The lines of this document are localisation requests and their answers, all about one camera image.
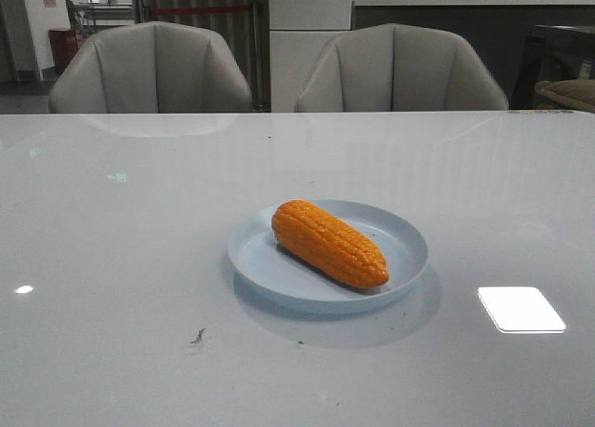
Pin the orange toy corn cob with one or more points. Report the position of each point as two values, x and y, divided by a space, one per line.
329 244

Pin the light blue round plate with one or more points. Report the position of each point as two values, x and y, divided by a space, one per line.
280 276

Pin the grey upholstered chair right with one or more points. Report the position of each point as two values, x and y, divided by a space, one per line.
399 68

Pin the grey upholstered chair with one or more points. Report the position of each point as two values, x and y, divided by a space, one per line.
399 68
152 67

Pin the white refrigerator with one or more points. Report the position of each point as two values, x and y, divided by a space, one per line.
298 31

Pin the grey upholstered chair left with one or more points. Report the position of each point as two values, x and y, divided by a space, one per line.
152 67

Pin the dark cabinet counter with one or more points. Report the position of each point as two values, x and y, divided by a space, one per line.
495 28

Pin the red bin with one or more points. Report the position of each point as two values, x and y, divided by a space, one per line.
64 46

